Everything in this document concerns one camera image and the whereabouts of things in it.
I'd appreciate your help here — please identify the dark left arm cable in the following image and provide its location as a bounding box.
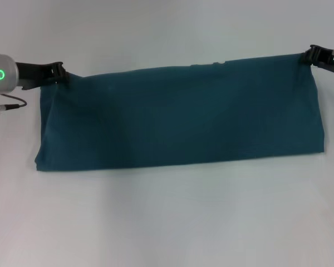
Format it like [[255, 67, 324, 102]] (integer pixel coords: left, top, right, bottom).
[[0, 93, 28, 108]]

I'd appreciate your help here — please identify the teal blue shirt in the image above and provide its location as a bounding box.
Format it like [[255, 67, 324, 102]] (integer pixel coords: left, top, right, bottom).
[[34, 52, 325, 172]]

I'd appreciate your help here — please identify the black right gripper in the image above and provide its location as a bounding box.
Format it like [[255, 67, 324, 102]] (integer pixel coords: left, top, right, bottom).
[[301, 43, 334, 76]]

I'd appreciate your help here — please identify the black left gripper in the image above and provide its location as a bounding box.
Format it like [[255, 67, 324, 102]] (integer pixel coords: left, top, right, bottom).
[[15, 61, 72, 91]]

